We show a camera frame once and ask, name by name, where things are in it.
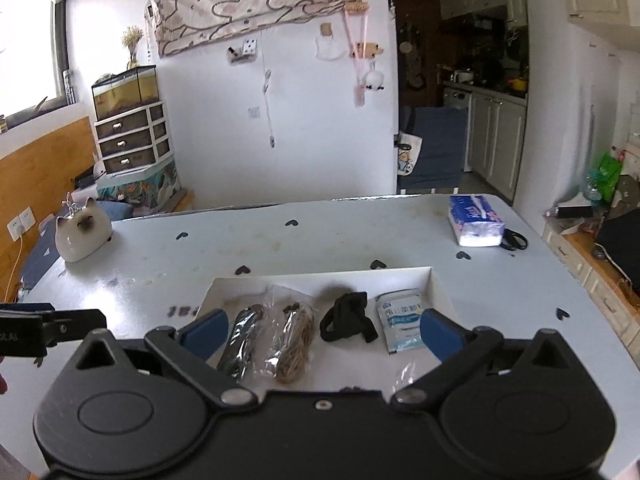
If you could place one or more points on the bag of dark cord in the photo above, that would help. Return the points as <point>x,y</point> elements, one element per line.
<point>239,350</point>

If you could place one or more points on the white wall socket pair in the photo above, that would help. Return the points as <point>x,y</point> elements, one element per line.
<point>22,223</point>

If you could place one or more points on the window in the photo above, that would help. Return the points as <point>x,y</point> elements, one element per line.
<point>33,59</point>

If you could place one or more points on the glass fish tank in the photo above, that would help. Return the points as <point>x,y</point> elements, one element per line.
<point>125,91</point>

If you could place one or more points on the white shallow tray box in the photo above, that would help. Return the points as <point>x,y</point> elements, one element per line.
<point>349,349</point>

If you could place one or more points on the kitchen lower cabinets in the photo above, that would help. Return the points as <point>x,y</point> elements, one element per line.
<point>495,133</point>

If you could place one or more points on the cat shaped ceramic figurine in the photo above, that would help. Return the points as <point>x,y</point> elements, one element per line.
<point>81,233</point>

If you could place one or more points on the grey three drawer cabinet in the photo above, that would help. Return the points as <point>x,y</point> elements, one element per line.
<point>135,139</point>

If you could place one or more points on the patterned storage box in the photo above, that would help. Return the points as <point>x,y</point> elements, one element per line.
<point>147,189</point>

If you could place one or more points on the dried flower vase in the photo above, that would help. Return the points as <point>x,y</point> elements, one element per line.
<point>130,41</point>

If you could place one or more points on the blue tissue pack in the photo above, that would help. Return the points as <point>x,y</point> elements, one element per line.
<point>474,222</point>

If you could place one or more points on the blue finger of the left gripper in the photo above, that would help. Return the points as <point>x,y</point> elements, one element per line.
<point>21,307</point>

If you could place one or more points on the person's hand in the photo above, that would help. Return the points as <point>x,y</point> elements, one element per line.
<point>3,385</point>

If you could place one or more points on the blue white wipes packet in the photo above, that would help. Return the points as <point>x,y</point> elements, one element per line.
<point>400,315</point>

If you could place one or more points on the white tote bag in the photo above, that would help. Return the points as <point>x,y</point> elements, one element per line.
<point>408,153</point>

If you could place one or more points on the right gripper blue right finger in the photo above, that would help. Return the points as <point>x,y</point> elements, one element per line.
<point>461,353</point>

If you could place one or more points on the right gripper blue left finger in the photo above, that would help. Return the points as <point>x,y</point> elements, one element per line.
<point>185,352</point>

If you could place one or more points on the green shopping bag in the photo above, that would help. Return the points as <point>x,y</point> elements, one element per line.
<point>607,174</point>

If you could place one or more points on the bag of cream cords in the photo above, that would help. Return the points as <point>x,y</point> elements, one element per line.
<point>406,377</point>

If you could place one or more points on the bag of tan cord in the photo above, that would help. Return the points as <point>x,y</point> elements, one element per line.
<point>283,349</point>

